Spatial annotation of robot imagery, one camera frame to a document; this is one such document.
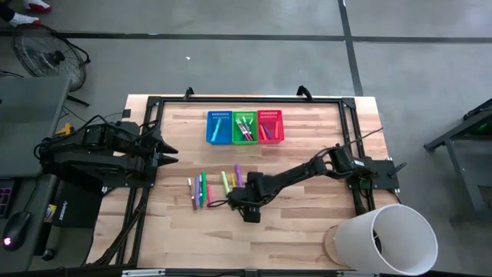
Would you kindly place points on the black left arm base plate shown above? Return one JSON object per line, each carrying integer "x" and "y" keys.
{"x": 115, "y": 182}

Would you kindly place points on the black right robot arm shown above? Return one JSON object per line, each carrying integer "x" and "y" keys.
{"x": 300, "y": 173}

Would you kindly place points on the teal Sharpie marker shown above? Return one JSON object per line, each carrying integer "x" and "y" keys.
{"x": 216, "y": 129}

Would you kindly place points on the dark desk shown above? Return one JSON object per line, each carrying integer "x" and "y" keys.
{"x": 23, "y": 261}

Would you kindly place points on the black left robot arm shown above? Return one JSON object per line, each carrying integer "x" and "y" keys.
{"x": 96, "y": 161}

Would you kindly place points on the person's foot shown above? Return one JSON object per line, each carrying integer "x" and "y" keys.
{"x": 36, "y": 4}
{"x": 23, "y": 19}

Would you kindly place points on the backlit keyboard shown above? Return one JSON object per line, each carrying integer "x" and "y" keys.
{"x": 5, "y": 198}

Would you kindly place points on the blue plastic basket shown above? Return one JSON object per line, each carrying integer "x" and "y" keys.
{"x": 227, "y": 136}

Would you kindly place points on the green plastic basket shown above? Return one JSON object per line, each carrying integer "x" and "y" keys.
{"x": 235, "y": 141}

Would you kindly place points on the green capped white marker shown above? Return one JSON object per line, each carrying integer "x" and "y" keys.
{"x": 200, "y": 202}

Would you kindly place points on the pink highlighter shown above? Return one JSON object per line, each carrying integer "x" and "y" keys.
{"x": 209, "y": 194}

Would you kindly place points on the black computer mouse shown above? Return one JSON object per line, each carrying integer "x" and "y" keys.
{"x": 15, "y": 231}

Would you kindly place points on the lavender Sharpie marker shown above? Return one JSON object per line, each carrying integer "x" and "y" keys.
{"x": 197, "y": 192}

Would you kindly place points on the black floor fan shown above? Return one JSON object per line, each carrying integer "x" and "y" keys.
{"x": 50, "y": 57}

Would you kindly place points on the dark red capped white marker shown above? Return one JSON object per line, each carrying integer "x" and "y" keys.
{"x": 191, "y": 192}

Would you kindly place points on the blue violet highlighter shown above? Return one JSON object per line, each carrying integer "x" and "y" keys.
{"x": 268, "y": 132}

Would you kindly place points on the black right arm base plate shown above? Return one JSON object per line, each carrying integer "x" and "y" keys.
{"x": 380, "y": 173}

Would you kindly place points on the blue capped white marker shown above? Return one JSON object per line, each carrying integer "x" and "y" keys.
{"x": 251, "y": 124}

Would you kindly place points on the black Husky bag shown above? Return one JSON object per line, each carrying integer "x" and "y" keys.
{"x": 77, "y": 204}

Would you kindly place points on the orange highlighter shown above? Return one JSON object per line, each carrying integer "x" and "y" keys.
{"x": 276, "y": 129}

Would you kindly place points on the yellow label card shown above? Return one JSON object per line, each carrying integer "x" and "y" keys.
{"x": 50, "y": 213}

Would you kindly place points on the magenta capped white marker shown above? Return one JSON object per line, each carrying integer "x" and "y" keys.
{"x": 246, "y": 132}

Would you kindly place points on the grey desk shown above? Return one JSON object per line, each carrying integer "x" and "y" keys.
{"x": 30, "y": 123}

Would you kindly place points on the black aluminium table frame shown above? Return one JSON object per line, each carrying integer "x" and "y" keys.
{"x": 250, "y": 100}

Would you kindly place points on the small black knob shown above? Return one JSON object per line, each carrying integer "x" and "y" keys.
{"x": 48, "y": 254}

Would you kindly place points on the yellow highlighter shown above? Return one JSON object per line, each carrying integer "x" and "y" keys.
{"x": 233, "y": 180}

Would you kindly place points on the red highlighter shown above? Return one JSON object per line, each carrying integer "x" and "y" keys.
{"x": 263, "y": 132}

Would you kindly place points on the light purple Sharpie marker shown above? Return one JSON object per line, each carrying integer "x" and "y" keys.
{"x": 238, "y": 175}

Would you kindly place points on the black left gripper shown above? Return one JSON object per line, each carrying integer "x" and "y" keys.
{"x": 150, "y": 154}

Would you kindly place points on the red plastic basket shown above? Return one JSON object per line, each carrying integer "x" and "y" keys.
{"x": 280, "y": 140}

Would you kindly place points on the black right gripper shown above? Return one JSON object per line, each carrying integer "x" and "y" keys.
{"x": 253, "y": 190}

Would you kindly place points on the small black square pad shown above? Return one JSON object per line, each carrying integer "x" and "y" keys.
{"x": 126, "y": 114}

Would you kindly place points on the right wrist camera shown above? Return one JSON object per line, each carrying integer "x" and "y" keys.
{"x": 251, "y": 215}

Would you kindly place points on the black metal cart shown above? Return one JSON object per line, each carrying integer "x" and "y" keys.
{"x": 461, "y": 154}

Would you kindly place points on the lime green Sharpie marker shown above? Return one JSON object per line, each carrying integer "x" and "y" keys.
{"x": 225, "y": 182}

